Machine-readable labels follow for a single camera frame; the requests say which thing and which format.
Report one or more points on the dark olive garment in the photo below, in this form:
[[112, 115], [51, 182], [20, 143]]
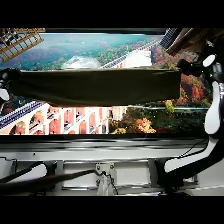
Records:
[[100, 86]]

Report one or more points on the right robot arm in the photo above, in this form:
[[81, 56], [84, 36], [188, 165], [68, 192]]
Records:
[[213, 113]]

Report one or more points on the silver frame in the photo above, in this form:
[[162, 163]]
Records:
[[126, 156]]

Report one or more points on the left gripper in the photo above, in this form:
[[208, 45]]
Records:
[[8, 74]]

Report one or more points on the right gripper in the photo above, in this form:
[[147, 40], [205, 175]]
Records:
[[190, 67]]

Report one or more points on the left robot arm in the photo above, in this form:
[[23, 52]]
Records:
[[30, 173]]

